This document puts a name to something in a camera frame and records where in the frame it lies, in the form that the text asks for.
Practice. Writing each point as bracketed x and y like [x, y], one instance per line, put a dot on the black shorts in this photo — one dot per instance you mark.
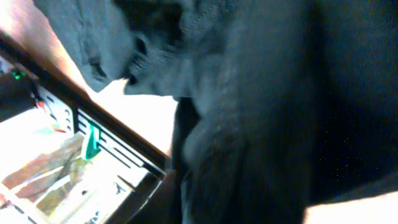
[280, 104]

